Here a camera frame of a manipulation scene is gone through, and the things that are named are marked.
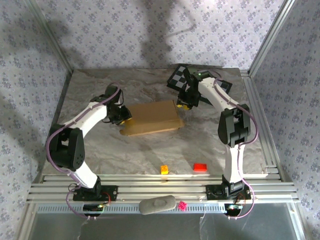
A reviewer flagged grey side rail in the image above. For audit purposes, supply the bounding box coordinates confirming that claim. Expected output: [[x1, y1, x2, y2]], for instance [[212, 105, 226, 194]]
[[39, 69, 75, 176]]

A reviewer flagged brown cardboard box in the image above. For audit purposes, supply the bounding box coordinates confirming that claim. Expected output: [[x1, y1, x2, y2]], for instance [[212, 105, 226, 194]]
[[119, 99, 186, 137]]

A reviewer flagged aluminium side rail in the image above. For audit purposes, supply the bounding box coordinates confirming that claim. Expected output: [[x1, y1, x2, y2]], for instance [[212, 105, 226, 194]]
[[240, 69, 286, 182]]

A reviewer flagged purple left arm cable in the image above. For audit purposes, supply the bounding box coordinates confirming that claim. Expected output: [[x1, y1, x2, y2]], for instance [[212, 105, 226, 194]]
[[45, 83, 125, 221]]

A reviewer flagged black and white checkerboard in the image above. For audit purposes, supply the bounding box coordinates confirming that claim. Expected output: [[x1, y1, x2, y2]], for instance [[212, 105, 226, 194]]
[[166, 64, 233, 110]]

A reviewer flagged circuit board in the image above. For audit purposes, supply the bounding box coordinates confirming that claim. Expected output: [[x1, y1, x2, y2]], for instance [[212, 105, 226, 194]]
[[83, 203, 105, 217], [224, 203, 243, 216]]

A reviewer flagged grey oval stone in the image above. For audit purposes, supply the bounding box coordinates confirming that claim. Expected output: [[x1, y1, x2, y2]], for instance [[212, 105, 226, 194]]
[[138, 194, 177, 216]]

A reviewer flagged aluminium mounting rail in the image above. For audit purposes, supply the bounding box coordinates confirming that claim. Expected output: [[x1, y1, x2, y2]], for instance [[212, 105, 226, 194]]
[[26, 173, 300, 203]]

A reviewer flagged right circuit board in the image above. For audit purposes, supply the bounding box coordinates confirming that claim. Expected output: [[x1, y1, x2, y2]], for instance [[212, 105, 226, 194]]
[[224, 203, 243, 216]]

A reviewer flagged left circuit board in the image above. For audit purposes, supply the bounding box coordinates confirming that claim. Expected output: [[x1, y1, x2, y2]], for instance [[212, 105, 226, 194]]
[[83, 203, 105, 217]]

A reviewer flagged aluminium upright post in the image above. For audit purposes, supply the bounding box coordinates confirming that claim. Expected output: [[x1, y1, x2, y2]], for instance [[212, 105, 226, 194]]
[[248, 0, 301, 77], [24, 0, 75, 73]]

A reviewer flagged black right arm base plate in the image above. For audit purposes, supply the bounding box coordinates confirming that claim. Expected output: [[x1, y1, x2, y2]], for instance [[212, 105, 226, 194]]
[[206, 184, 252, 201]]

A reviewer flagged grey slotted cable duct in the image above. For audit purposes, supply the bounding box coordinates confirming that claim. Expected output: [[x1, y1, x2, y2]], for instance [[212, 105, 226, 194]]
[[36, 202, 227, 215]]

